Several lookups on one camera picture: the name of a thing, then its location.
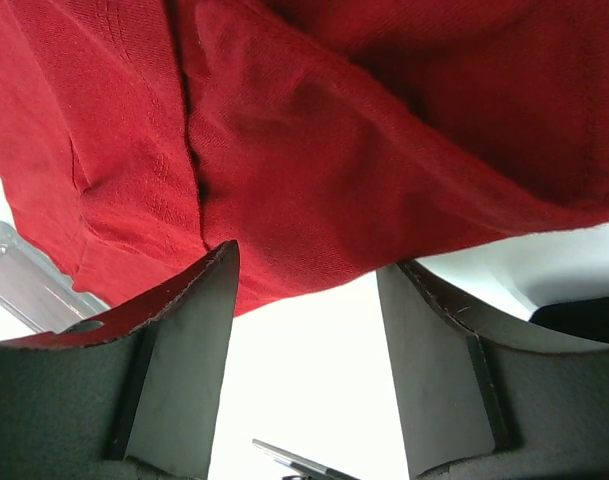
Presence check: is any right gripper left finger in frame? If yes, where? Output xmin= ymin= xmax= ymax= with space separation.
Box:
xmin=0 ymin=241 xmax=240 ymax=479

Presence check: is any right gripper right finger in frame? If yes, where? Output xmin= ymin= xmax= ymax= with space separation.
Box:
xmin=377 ymin=262 xmax=609 ymax=479

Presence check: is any red t shirt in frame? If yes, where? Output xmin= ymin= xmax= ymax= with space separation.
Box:
xmin=0 ymin=1 xmax=609 ymax=314

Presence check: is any clear plastic bin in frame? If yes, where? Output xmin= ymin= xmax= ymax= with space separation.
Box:
xmin=0 ymin=221 xmax=108 ymax=341

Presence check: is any aluminium frame rail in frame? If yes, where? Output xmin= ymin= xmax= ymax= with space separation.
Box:
xmin=252 ymin=439 xmax=356 ymax=480

